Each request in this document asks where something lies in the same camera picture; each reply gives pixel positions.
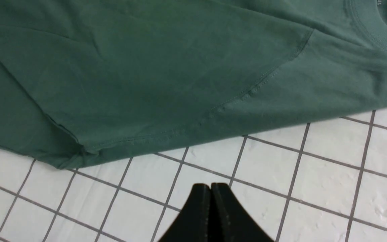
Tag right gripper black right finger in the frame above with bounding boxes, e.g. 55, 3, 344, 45
210, 183, 274, 242

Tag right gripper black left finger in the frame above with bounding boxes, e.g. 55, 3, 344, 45
159, 184, 211, 242

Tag green long-sleeve top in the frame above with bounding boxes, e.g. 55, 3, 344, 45
0, 0, 387, 169

